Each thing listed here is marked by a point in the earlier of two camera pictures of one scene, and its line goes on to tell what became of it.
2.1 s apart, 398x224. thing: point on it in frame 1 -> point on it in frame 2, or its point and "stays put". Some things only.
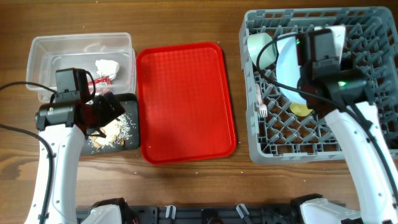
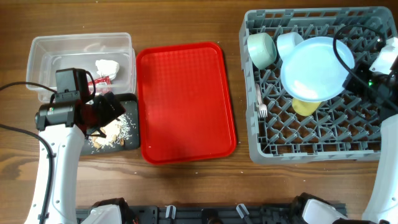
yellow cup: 300,109 stays put
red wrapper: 104,80 stays put
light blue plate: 287,66 -> 311,70
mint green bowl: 256,42 stays put
